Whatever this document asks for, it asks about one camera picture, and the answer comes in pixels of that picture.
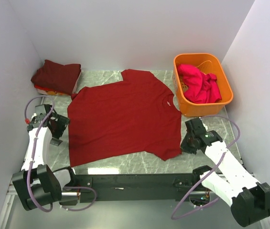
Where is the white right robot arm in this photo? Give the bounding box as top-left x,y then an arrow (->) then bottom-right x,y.
181,118 -> 270,227

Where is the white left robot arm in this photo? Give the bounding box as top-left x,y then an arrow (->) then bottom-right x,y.
12,104 -> 77,212

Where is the orange folded t-shirt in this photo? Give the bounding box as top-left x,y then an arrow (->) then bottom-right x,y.
34,85 -> 69,96

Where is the pink folded t-shirt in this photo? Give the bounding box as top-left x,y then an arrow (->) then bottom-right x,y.
73,64 -> 82,93

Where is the dark red folded t-shirt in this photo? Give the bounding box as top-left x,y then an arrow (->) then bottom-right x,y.
31,60 -> 79,95

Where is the orange plastic basket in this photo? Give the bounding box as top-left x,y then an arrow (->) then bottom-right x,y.
173,53 -> 234,117

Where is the pink t-shirt in basket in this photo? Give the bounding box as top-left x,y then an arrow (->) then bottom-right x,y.
177,64 -> 222,104

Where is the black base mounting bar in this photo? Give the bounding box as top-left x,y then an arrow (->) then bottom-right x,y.
58,173 -> 220,206

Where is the aluminium frame rail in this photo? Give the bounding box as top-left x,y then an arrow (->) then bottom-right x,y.
0,175 -> 270,229

